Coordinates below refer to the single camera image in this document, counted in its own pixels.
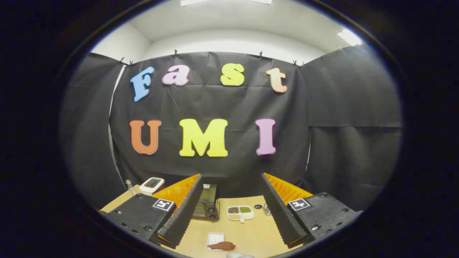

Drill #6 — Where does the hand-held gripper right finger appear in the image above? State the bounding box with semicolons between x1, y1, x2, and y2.
261;173;363;249

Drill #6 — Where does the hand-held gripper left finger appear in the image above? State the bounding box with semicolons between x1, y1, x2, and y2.
100;174;204;249

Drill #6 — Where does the black toaster oven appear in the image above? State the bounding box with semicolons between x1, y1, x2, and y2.
192;183;220;222

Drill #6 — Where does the brown meat piece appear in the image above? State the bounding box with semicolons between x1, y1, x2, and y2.
209;241;236;250

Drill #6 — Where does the white bread toaster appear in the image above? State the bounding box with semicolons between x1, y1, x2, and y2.
139;177;165;196

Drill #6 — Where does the white rectangular tray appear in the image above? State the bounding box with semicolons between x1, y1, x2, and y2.
206;232;224;251

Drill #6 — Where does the white divided plate with beans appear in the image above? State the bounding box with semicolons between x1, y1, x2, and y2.
227;205;255;223

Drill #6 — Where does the ceiling light panel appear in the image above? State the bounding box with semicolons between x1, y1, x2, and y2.
337;29;363;46
180;0;272;6

